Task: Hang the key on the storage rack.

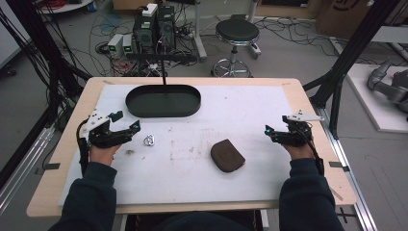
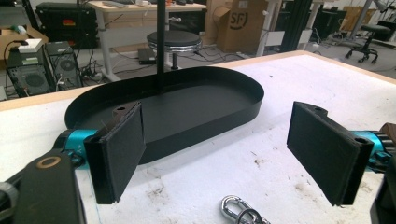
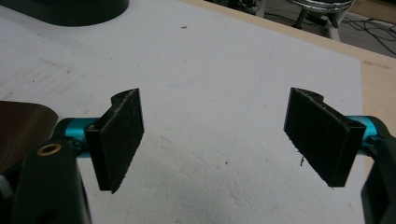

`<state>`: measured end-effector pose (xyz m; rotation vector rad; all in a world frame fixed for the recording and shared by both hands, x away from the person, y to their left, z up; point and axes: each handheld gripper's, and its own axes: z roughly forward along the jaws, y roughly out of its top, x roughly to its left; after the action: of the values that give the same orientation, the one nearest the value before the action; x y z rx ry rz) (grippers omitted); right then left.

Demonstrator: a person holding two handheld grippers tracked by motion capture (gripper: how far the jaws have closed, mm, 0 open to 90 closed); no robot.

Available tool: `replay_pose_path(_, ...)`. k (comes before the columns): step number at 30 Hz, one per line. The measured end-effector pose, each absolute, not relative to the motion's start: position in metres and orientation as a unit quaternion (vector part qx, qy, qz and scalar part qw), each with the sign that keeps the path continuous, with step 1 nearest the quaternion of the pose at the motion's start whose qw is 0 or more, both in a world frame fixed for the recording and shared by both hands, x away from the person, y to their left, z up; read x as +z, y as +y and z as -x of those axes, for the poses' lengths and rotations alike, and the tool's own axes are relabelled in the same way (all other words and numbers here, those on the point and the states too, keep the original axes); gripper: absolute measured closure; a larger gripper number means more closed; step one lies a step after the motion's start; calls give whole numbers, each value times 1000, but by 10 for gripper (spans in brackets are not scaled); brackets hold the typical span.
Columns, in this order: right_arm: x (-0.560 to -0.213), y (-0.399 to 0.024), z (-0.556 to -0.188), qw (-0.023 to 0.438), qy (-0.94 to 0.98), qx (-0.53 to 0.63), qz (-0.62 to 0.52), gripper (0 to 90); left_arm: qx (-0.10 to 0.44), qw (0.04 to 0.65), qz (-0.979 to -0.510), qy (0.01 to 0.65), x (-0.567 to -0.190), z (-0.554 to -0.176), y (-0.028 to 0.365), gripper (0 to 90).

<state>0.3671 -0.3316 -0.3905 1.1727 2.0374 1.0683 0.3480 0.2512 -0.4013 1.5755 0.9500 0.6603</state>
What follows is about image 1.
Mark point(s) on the black metal frame post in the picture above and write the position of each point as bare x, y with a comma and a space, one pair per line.
48, 48
349, 54

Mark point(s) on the black computer tower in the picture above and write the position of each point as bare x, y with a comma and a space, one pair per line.
154, 30

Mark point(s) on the white box on computer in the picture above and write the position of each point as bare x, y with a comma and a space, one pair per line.
150, 9

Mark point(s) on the aluminium rail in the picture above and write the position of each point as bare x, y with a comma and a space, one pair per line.
356, 192
22, 173

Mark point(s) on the person's right hand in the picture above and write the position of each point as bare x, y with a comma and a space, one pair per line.
300, 152

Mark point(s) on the cardboard box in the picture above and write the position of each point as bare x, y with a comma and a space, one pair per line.
340, 16

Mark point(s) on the black tape strip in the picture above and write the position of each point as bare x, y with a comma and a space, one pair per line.
51, 166
338, 165

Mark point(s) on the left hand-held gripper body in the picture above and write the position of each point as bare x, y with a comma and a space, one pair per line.
100, 133

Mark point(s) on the white platform board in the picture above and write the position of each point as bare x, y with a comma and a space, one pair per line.
369, 102

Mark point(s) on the white foam mat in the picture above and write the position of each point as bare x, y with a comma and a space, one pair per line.
198, 179

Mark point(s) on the white power supply box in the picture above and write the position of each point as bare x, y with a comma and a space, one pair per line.
115, 44
127, 44

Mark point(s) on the black stand with rod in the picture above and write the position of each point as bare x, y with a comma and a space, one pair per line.
164, 58

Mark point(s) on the brown pouch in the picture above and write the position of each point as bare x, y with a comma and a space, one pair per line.
227, 156

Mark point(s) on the person's left hand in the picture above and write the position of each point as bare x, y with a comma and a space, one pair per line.
102, 154

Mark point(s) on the white round table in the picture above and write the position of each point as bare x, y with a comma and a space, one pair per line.
64, 5

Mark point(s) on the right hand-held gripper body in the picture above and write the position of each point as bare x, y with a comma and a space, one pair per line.
296, 134

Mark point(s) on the black round stool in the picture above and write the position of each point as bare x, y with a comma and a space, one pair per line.
237, 31

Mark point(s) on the black oval tray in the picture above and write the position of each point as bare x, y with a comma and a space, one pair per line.
163, 102

